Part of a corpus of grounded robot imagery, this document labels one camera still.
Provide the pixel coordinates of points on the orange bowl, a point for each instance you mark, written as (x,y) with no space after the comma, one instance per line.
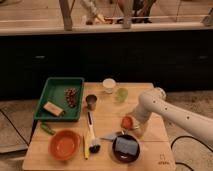
(64,145)

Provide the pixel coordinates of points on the red grape bunch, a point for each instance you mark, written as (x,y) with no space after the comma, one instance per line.
(71,94)

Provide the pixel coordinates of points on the red apple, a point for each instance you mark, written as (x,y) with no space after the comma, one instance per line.
(127,123)

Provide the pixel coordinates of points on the small metal cup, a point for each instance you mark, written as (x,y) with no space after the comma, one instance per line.
(91,102)

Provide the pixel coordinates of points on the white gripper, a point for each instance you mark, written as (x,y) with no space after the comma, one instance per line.
(142,115)

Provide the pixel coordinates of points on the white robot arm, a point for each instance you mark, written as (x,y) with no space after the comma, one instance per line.
(153,100)

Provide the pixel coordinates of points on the dark blue sponge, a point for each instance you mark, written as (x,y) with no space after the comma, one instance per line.
(126,146)

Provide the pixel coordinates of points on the green pepper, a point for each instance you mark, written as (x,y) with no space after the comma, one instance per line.
(47,129)

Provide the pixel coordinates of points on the white cup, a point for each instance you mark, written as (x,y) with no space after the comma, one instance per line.
(109,85)

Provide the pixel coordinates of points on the dark round plate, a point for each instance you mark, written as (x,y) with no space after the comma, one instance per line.
(125,158)

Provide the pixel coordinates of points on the translucent green cup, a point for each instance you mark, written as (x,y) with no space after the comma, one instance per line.
(121,94)

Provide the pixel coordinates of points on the green plastic tray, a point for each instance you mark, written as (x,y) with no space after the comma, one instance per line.
(54,91)

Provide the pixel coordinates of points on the dish brush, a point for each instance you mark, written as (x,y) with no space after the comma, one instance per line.
(95,142)

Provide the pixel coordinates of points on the yellow banana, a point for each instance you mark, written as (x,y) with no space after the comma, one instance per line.
(86,139)

